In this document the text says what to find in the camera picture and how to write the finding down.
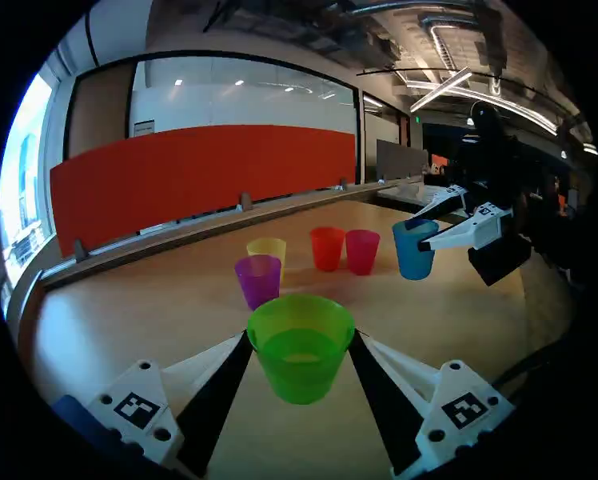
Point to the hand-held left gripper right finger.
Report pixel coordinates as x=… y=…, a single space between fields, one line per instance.
x=446 y=395

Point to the pink plastic cup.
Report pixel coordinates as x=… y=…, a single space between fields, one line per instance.
x=362 y=250

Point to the purple plastic cup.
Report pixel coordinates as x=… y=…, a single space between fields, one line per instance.
x=257 y=280

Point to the blue plastic cup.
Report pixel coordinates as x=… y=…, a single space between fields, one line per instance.
x=414 y=255

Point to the yellow plastic cup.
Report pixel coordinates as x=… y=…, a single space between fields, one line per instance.
x=269 y=248

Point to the orange plastic cup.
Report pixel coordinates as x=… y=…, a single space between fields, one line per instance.
x=327 y=247

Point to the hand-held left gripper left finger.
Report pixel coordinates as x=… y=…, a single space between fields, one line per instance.
x=144 y=385

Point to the green plastic cup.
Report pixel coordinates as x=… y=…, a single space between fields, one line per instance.
x=299 y=350

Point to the red desk screen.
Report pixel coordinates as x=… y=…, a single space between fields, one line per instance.
x=199 y=180

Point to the grey desk screen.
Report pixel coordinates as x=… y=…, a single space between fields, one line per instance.
x=401 y=157

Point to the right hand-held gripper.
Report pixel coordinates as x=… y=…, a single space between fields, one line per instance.
x=499 y=165

